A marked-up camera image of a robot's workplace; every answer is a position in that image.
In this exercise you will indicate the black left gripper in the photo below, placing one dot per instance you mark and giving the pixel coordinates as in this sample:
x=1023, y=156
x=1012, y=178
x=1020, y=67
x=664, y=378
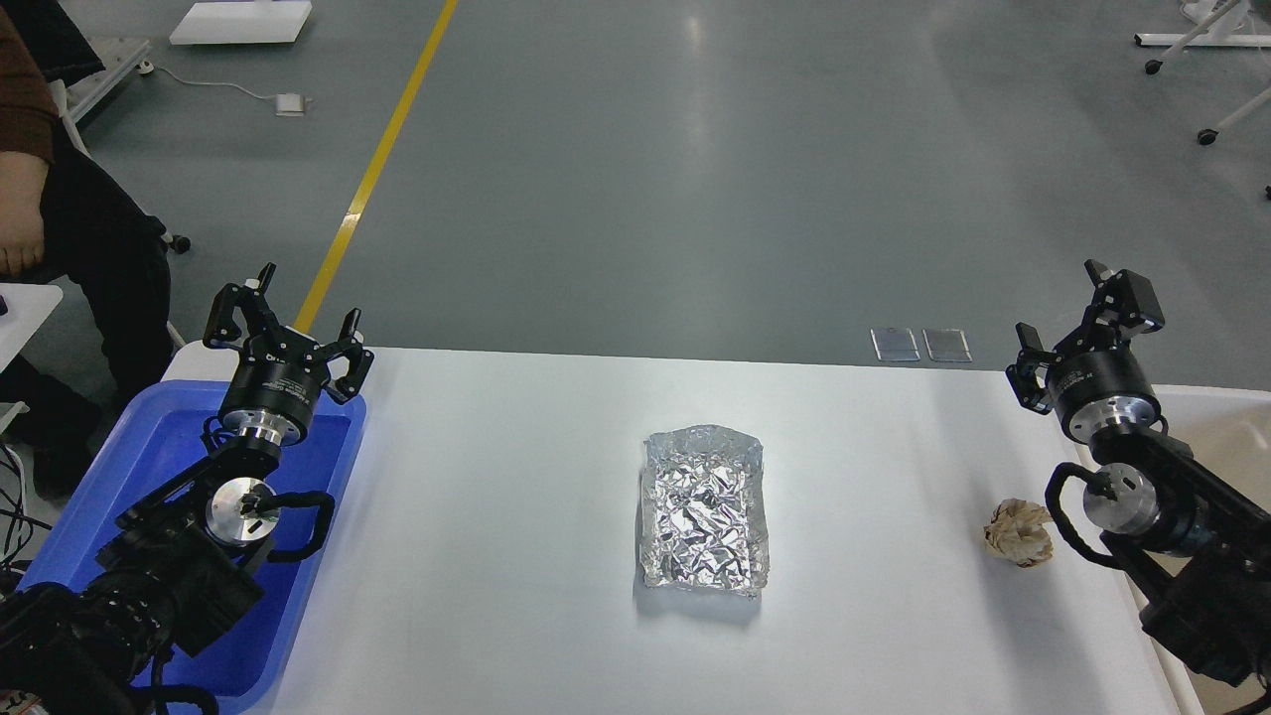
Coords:
x=273, y=389

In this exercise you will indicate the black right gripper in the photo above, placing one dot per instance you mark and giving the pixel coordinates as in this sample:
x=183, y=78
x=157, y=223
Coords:
x=1103, y=385

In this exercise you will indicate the aluminium foil sheet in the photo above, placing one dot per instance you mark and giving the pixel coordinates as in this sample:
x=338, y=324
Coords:
x=702, y=512

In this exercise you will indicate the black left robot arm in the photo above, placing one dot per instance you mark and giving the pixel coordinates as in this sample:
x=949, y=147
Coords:
x=180, y=573

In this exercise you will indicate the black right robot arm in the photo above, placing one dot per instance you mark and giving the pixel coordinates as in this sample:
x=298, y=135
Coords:
x=1195, y=546

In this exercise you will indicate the person's hand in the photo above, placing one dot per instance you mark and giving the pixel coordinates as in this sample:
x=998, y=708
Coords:
x=23, y=180

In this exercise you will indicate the right floor metal plate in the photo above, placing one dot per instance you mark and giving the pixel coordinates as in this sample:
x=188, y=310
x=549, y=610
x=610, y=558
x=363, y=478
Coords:
x=947, y=345

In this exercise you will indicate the floor metal plate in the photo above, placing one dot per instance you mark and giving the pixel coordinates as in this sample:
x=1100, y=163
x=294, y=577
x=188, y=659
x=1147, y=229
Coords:
x=895, y=345
x=947, y=345

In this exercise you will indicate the left floor metal plate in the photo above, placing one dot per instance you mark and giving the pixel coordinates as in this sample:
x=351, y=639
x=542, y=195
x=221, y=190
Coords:
x=895, y=345

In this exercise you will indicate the seated person in black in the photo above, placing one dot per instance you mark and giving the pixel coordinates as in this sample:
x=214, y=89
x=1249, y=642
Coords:
x=94, y=231

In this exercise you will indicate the crumpled brown paper ball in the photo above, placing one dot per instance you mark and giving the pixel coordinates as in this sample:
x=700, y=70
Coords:
x=1017, y=533

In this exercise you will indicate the white flat board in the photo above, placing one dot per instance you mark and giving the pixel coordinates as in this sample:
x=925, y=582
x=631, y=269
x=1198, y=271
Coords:
x=242, y=23

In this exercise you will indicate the blue plastic tray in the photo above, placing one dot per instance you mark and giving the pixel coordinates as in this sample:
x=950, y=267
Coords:
x=158, y=436

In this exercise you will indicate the white wheeled stand base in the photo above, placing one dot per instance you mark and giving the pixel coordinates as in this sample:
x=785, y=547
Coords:
x=1214, y=25

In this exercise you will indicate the white power adapter with cable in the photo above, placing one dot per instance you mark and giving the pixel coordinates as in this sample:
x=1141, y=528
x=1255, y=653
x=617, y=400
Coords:
x=283, y=104

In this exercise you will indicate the grey metal frame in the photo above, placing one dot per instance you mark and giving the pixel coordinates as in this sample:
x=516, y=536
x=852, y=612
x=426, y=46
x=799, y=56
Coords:
x=121, y=57

